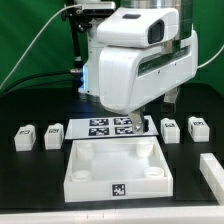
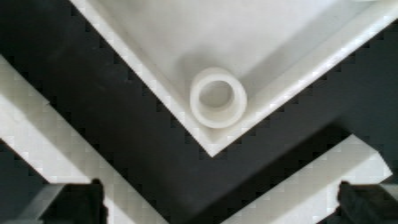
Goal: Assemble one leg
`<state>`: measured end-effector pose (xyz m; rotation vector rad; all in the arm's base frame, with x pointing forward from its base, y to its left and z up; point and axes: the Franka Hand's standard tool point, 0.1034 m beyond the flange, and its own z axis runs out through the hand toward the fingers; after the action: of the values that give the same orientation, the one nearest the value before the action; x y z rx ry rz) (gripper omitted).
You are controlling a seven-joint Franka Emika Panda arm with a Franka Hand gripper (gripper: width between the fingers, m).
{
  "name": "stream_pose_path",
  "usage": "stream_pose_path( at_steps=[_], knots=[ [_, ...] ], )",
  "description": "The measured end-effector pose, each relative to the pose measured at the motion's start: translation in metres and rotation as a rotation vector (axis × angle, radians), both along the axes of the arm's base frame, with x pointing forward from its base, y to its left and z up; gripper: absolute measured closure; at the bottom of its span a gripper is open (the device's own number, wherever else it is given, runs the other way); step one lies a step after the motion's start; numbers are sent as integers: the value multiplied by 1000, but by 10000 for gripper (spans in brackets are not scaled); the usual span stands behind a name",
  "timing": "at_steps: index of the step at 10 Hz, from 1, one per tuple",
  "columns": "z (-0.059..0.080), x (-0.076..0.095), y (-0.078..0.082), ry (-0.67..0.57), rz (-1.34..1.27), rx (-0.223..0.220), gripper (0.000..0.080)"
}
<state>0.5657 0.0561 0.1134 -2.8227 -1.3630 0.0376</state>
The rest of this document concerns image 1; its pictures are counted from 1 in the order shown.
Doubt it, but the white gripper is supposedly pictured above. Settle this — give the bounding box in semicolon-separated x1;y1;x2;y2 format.
99;31;198;134

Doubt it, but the white square tabletop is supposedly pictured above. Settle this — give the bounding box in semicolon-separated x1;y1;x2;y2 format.
64;137;173;202

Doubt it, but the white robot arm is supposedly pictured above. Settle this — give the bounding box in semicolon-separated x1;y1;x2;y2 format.
78;0;198;134

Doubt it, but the white sheet with markers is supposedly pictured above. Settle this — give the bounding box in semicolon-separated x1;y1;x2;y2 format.
64;115;160;140

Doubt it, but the white obstacle bar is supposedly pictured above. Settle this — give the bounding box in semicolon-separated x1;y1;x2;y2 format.
199;153;224;206

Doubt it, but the white cable right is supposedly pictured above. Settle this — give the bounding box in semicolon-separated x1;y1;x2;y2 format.
197;44;224;70

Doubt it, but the white cable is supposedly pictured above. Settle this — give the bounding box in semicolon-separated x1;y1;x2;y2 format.
197;44;224;70
0;3;83;90

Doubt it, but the black cable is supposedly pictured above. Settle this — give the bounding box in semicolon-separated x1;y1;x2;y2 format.
0;69;83;97

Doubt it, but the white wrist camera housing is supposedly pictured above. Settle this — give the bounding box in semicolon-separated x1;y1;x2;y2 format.
97;7;179;48

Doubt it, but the black camera pole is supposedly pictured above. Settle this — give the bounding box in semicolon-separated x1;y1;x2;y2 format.
61;0;92;88

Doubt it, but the grey camera on pole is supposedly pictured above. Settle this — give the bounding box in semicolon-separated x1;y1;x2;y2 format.
82;1;116;16

